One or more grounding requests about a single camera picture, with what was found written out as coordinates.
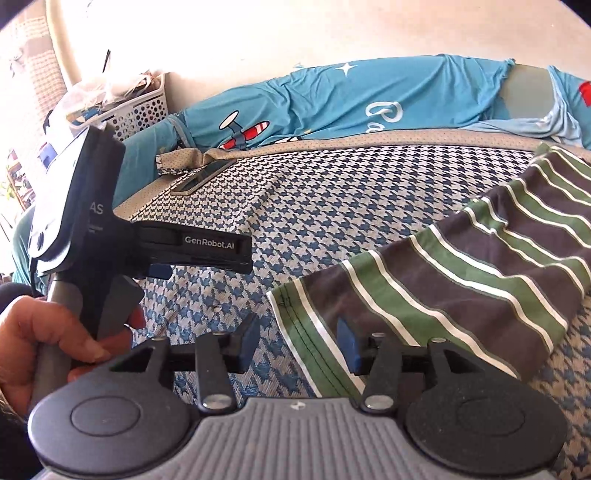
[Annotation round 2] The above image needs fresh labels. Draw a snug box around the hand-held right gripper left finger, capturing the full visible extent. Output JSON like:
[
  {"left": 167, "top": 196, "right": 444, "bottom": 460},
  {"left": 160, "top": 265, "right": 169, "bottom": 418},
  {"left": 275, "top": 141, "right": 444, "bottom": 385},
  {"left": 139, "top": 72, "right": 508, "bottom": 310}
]
[{"left": 108, "top": 316, "right": 262, "bottom": 414}]

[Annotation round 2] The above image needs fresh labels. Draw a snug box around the patterned curtain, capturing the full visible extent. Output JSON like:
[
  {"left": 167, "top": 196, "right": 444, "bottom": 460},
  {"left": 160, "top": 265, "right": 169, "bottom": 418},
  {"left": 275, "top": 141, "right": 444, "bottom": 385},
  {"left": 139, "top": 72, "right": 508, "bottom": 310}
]
[{"left": 0, "top": 14, "right": 70, "bottom": 222}]

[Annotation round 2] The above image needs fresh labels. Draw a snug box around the green brown striped shirt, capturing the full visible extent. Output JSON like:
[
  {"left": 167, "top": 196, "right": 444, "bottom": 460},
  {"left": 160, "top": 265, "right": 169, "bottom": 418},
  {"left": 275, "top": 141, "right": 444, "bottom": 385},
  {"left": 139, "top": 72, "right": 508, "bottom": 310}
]
[{"left": 268, "top": 143, "right": 591, "bottom": 400}]

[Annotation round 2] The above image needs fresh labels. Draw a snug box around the white perforated laundry basket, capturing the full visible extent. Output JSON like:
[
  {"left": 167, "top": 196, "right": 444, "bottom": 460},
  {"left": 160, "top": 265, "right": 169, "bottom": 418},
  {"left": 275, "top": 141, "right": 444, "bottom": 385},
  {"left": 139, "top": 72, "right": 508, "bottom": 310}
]
[{"left": 65, "top": 74, "right": 167, "bottom": 141}]

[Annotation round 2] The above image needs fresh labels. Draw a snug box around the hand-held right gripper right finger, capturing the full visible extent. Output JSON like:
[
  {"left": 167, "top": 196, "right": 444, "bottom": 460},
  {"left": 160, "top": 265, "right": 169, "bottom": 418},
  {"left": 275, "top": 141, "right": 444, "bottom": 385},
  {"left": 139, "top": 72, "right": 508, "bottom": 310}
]
[{"left": 336, "top": 316, "right": 481, "bottom": 414}]

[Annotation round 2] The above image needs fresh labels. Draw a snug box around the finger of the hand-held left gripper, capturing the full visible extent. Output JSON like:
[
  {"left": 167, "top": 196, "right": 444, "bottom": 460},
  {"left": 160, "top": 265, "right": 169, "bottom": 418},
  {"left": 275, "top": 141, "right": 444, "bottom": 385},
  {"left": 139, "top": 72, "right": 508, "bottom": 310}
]
[{"left": 148, "top": 259, "right": 254, "bottom": 280}]

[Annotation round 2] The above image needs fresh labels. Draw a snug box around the black smartphone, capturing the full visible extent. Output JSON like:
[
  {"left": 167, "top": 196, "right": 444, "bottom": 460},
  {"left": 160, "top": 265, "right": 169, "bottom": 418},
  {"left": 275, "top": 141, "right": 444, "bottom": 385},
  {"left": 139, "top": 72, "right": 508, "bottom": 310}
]
[{"left": 172, "top": 159, "right": 234, "bottom": 195}]

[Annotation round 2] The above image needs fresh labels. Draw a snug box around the person's left hand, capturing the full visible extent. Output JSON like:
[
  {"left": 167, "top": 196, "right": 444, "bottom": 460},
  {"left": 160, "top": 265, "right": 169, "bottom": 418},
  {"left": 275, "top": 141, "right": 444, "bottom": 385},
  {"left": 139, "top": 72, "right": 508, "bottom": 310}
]
[{"left": 0, "top": 295, "right": 146, "bottom": 416}]

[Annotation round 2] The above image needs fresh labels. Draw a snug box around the grey foam cushion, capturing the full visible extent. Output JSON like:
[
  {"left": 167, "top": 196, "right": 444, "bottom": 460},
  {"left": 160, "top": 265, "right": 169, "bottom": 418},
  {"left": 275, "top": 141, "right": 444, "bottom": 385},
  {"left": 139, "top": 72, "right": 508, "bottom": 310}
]
[{"left": 501, "top": 65, "right": 559, "bottom": 121}]

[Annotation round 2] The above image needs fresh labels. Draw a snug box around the clear plastic bag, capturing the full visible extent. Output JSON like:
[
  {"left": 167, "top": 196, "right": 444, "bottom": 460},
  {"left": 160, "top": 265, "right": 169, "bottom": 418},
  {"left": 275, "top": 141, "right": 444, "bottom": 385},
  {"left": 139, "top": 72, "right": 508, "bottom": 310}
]
[{"left": 60, "top": 76, "right": 153, "bottom": 116}]

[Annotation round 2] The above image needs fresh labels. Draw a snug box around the blue beige houndstooth mat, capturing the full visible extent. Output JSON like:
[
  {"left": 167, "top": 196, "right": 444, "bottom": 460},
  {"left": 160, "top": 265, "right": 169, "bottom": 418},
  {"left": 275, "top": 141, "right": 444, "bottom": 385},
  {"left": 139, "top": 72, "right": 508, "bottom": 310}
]
[{"left": 111, "top": 129, "right": 591, "bottom": 480}]

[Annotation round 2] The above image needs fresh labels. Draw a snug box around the person's left forearm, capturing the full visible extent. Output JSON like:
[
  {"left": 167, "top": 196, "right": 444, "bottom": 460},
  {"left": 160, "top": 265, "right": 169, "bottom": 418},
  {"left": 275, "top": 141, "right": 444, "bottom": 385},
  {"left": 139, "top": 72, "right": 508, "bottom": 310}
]
[{"left": 0, "top": 388, "right": 44, "bottom": 480}]

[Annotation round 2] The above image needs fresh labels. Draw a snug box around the blue airplane print sheet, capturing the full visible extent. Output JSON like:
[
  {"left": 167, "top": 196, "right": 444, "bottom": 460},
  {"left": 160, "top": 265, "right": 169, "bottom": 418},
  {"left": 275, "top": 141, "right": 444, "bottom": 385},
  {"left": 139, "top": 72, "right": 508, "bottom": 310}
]
[
  {"left": 175, "top": 53, "right": 515, "bottom": 151},
  {"left": 471, "top": 65, "right": 591, "bottom": 148}
]

